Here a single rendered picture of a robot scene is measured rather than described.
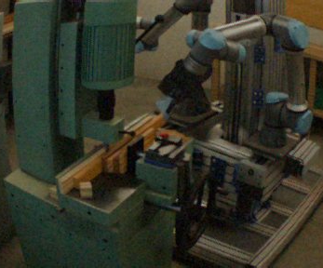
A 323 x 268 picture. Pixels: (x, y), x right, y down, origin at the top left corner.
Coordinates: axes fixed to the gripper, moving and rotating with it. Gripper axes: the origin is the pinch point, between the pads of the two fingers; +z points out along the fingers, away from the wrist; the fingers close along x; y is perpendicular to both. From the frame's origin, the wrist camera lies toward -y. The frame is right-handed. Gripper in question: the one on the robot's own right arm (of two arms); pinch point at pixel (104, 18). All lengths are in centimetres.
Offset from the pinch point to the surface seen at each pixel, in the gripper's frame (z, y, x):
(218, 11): 11, 61, 236
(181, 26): 53, 86, 232
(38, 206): -38, 33, -117
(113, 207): -74, 18, -116
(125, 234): -75, 33, -113
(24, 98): -27, -3, -100
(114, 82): -65, -12, -95
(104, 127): -60, 5, -95
